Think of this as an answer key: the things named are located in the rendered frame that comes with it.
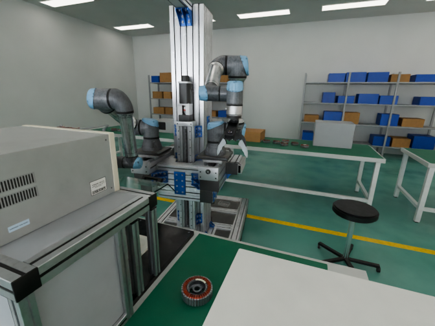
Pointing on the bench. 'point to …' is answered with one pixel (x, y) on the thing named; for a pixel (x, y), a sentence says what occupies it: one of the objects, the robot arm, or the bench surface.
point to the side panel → (83, 292)
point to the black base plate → (177, 239)
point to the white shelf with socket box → (311, 297)
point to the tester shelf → (67, 240)
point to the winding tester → (51, 174)
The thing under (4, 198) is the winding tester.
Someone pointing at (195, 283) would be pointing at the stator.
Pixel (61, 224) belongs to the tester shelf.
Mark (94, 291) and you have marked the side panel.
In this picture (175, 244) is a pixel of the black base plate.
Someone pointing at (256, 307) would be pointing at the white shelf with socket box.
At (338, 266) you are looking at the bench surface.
